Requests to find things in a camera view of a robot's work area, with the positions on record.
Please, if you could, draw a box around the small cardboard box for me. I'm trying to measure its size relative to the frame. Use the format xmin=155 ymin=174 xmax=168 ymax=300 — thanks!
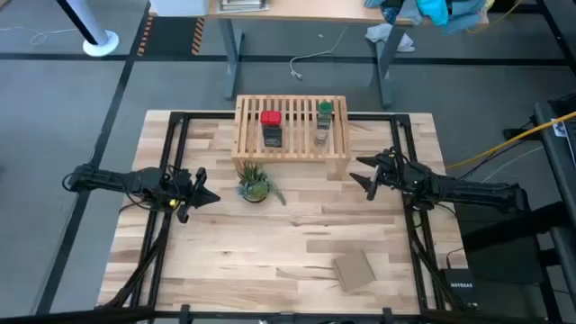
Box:
xmin=331 ymin=249 xmax=377 ymax=293

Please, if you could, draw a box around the wooden desk with grey legs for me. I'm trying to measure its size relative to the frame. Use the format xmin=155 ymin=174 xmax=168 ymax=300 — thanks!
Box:
xmin=148 ymin=0 xmax=490 ymax=109

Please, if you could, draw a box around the thin white floor cable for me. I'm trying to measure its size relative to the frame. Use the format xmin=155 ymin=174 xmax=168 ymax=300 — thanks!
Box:
xmin=0 ymin=26 xmax=80 ymax=46

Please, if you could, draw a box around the stack of books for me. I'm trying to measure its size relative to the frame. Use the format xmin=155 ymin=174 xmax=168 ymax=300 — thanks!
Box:
xmin=218 ymin=0 xmax=271 ymax=14

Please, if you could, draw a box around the potted succulent plant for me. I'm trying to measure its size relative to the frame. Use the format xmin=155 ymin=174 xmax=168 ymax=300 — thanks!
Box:
xmin=236 ymin=161 xmax=288 ymax=207

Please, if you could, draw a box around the black Netgear router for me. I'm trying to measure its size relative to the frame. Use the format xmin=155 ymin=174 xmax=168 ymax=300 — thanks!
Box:
xmin=439 ymin=268 xmax=479 ymax=311

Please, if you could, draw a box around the white cable on floor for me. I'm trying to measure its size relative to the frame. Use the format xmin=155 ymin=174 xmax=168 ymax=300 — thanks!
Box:
xmin=289 ymin=24 xmax=350 ymax=81

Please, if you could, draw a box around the black aluminium table frame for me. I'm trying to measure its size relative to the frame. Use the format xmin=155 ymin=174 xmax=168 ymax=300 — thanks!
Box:
xmin=0 ymin=111 xmax=576 ymax=324

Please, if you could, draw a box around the dark green black pepper tin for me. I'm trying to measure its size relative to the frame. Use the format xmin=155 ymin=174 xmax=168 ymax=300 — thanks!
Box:
xmin=262 ymin=125 xmax=284 ymax=149

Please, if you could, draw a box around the black mat with hazard stripes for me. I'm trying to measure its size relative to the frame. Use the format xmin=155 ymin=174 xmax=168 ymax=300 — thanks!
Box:
xmin=137 ymin=15 xmax=206 ymax=58

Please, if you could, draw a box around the white pillar with round base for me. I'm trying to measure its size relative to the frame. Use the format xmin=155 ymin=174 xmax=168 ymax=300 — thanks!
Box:
xmin=56 ymin=0 xmax=121 ymax=58

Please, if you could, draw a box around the wooden slatted shelf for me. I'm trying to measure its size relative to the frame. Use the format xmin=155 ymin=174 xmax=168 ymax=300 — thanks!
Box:
xmin=231 ymin=94 xmax=352 ymax=181

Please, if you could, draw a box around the yellow cable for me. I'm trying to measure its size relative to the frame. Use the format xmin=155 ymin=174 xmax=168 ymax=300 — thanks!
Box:
xmin=445 ymin=111 xmax=576 ymax=171
xmin=467 ymin=0 xmax=523 ymax=35

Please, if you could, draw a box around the white cloth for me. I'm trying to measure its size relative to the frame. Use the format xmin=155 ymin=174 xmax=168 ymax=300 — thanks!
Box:
xmin=364 ymin=22 xmax=416 ymax=53

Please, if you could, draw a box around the green-lid oregano jar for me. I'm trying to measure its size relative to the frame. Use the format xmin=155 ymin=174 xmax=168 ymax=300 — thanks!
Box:
xmin=316 ymin=100 xmax=335 ymax=131

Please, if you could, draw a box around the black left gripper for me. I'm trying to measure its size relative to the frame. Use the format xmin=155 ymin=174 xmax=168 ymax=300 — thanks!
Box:
xmin=170 ymin=166 xmax=221 ymax=225

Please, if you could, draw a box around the red-lid smoked paprika tin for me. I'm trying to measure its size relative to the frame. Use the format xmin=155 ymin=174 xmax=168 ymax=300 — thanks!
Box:
xmin=259 ymin=110 xmax=284 ymax=128

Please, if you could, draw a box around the white storage box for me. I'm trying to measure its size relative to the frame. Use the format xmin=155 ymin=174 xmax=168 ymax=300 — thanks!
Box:
xmin=150 ymin=0 xmax=211 ymax=18

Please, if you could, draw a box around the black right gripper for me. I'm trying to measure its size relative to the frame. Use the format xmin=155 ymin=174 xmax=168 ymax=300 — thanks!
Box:
xmin=349 ymin=149 xmax=423 ymax=202

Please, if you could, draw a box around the black cable bundle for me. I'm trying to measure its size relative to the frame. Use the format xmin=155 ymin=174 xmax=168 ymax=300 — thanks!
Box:
xmin=102 ymin=222 xmax=168 ymax=311
xmin=404 ymin=211 xmax=464 ymax=311

